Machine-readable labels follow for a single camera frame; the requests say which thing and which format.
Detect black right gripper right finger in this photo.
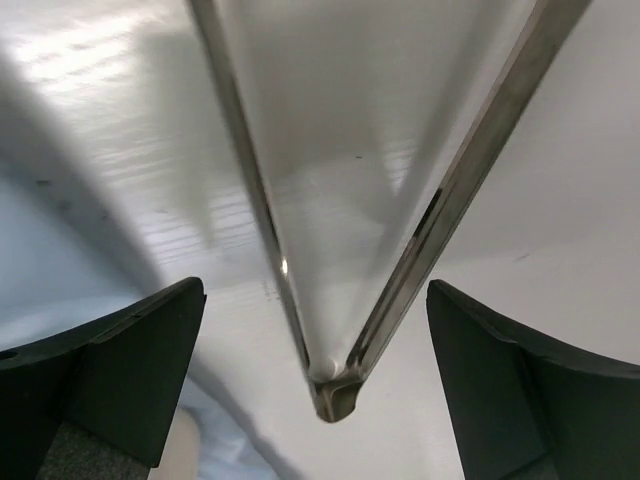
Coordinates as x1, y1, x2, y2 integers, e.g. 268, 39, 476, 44
426, 280, 639, 479

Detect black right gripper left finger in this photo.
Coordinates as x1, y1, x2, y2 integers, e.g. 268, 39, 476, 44
1, 277, 206, 479

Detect light blue cloth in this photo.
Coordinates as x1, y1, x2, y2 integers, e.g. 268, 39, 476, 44
1, 173, 278, 479

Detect white bowl with handles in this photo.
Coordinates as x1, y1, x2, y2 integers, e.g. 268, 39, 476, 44
148, 408, 201, 480

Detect metal tongs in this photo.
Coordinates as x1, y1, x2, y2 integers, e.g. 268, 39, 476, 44
189, 1, 590, 423

